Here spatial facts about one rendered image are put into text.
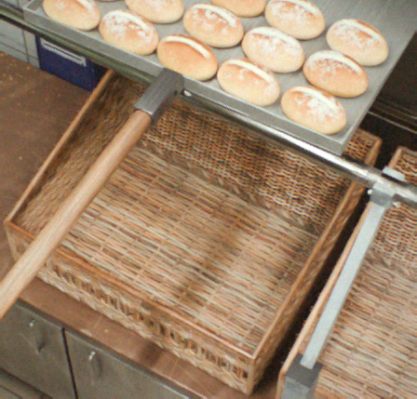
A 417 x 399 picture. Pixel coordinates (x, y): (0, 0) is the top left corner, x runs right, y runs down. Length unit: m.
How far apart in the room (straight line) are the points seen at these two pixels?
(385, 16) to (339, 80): 0.20
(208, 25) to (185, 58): 0.08
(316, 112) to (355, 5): 0.28
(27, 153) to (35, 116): 0.11
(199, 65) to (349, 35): 0.23
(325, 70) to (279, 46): 0.08
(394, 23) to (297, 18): 0.17
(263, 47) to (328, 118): 0.16
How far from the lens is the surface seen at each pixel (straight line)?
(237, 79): 1.48
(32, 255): 1.33
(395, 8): 1.68
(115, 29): 1.56
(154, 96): 1.47
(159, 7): 1.59
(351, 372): 1.94
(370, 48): 1.55
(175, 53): 1.52
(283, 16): 1.58
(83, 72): 2.29
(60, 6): 1.60
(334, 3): 1.67
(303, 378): 1.52
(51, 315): 2.01
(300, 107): 1.46
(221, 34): 1.56
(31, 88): 2.35
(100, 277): 1.86
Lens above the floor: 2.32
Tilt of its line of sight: 55 degrees down
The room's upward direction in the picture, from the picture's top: 2 degrees clockwise
